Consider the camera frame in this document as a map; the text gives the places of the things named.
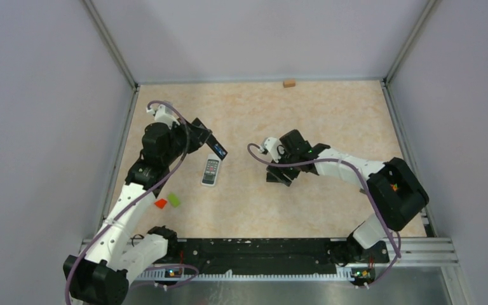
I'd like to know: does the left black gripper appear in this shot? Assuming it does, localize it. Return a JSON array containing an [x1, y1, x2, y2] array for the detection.
[[162, 116, 212, 165]]

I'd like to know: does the black battery cover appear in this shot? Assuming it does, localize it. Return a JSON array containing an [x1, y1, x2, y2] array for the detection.
[[266, 172, 280, 183]]

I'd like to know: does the black remote control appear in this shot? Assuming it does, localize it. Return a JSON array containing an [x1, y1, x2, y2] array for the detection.
[[205, 134, 227, 161]]

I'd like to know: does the white remote control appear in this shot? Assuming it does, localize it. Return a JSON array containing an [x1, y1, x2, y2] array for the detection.
[[201, 154, 222, 187]]

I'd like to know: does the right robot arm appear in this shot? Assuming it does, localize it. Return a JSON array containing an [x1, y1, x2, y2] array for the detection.
[[258, 130, 430, 262]]

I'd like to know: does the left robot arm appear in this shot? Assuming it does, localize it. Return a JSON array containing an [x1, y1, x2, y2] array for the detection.
[[63, 118, 212, 304]]

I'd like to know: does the green block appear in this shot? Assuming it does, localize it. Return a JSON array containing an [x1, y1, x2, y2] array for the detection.
[[166, 193, 181, 208]]

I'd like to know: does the red block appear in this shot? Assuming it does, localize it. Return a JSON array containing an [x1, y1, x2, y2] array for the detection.
[[154, 198, 168, 209]]

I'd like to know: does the brown wooden block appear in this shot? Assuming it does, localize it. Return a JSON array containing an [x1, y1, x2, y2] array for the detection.
[[282, 79, 296, 88]]

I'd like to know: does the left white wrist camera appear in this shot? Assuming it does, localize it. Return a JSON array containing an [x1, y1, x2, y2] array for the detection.
[[146, 102, 180, 129]]

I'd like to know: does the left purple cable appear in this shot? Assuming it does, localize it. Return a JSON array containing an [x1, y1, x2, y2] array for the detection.
[[64, 100, 191, 305]]

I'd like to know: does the purple cable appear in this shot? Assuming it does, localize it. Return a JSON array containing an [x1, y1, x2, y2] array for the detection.
[[247, 143, 403, 260], [64, 100, 191, 305]]

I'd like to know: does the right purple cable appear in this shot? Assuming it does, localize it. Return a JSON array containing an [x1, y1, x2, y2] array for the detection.
[[247, 143, 403, 260]]

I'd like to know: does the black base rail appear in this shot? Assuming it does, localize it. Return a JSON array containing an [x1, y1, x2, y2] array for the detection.
[[154, 238, 390, 276]]

